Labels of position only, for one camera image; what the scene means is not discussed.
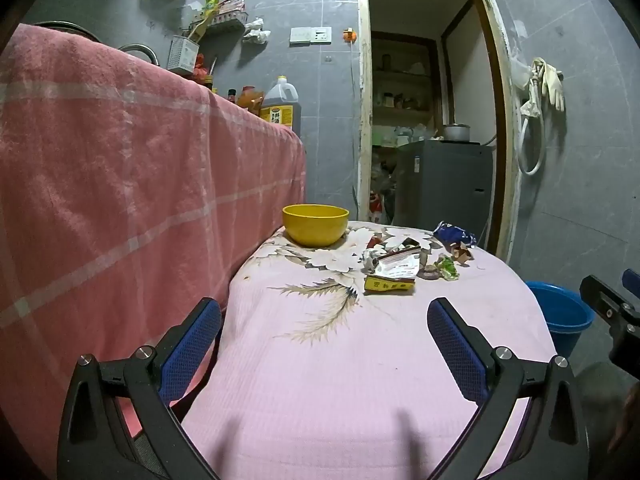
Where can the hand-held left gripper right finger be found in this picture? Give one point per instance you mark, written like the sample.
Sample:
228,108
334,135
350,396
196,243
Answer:
457,345

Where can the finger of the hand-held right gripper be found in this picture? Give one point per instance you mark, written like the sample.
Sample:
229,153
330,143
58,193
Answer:
632,280
600,297

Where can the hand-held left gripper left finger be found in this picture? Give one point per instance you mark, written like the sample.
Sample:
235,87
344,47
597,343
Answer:
192,345

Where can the blue plastic basin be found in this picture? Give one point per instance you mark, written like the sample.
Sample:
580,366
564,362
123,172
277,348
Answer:
560,310

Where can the grey purple scrap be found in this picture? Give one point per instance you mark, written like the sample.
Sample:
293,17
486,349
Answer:
428,274

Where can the green candy wrapper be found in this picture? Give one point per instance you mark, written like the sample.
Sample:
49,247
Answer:
447,267

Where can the yellow wrapper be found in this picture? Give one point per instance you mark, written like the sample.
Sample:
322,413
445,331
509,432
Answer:
387,285

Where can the brown wrapper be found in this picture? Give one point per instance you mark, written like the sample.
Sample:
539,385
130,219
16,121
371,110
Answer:
462,252

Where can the white and red wrapper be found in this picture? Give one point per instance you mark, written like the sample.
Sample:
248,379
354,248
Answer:
397,265

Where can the blue snack wrapper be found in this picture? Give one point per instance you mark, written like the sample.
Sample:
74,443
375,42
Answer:
452,233

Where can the dark wrapper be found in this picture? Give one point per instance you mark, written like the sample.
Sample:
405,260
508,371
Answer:
402,246

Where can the white tissue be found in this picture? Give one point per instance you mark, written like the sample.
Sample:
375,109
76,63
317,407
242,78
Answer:
371,259

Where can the person's right hand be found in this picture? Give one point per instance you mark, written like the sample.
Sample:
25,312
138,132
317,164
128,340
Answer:
627,410

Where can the pink floral tablecloth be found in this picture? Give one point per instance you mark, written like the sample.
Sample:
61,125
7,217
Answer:
325,360

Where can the grey appliance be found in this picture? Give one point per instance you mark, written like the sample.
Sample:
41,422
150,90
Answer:
440,190

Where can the white sack red print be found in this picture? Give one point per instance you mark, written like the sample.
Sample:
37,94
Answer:
376,206

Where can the yellow bowl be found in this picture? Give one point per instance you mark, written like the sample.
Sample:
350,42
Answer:
315,227

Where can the pink checked towel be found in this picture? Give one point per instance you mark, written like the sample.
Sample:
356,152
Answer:
125,185

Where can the white rubber gloves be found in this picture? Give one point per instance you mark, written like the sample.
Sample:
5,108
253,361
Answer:
554,87

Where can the metal pot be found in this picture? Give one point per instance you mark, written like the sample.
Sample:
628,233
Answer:
456,132

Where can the orange packet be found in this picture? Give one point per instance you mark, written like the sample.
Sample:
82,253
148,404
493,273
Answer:
250,99

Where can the large cooking oil bottle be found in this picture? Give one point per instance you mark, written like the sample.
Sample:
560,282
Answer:
280,105

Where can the red bag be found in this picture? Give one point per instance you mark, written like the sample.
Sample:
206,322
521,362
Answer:
201,72

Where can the wooden shelf unit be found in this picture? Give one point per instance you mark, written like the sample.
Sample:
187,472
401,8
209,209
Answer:
400,75

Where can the metal utensil holder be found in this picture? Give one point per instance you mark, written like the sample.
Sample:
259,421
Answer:
182,55

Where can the metal pot rim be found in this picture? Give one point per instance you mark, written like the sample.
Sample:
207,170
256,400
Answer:
65,25
140,49

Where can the white crumpled plastic bag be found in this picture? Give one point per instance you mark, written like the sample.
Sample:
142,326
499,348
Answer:
256,31

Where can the green yellow packet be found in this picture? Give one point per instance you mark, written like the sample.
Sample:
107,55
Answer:
211,4

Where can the red white packet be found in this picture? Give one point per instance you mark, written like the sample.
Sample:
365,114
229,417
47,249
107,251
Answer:
231,5

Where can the wooden door frame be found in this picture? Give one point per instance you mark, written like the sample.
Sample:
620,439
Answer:
502,110

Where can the wall shelf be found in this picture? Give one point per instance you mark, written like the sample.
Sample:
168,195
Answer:
225,22

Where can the orange wall hook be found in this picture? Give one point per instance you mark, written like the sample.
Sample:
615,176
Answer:
349,36

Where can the white light switch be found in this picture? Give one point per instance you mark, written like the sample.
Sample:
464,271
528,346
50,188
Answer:
300,35

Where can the white wall socket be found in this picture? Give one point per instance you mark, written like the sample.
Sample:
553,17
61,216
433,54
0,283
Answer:
321,35

